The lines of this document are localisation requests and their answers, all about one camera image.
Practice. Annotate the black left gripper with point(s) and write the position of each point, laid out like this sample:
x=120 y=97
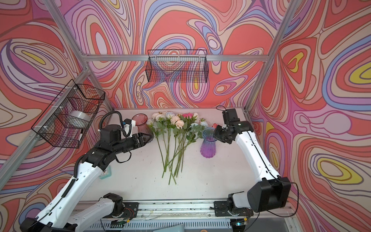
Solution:
x=140 y=138

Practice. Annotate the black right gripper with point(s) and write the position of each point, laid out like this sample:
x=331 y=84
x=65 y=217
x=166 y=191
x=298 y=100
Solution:
x=217 y=135

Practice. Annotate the purple ribbed glass vase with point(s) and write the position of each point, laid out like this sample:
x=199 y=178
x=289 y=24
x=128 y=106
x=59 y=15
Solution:
x=208 y=147

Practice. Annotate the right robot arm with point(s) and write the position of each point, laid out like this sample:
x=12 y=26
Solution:
x=270 y=191

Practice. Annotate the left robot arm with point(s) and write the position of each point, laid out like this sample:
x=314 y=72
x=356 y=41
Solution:
x=57 y=215

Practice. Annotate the red glass vase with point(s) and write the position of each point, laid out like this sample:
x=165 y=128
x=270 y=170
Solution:
x=141 y=124

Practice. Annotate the flower pile on table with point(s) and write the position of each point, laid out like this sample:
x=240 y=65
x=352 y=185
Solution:
x=174 y=133

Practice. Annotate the small teal clock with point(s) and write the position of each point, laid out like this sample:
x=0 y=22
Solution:
x=107 y=173

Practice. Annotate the silver tape roll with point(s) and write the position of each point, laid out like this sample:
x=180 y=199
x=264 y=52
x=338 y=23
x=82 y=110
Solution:
x=78 y=116

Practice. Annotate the metal base rail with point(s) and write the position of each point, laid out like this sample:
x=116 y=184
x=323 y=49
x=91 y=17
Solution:
x=179 y=215

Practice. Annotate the black wire basket back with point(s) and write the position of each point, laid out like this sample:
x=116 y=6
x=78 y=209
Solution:
x=177 y=66

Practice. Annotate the black wire basket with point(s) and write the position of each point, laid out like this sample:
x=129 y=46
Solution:
x=177 y=66
x=75 y=108

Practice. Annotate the black wire basket left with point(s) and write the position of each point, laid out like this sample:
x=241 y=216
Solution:
x=75 y=108

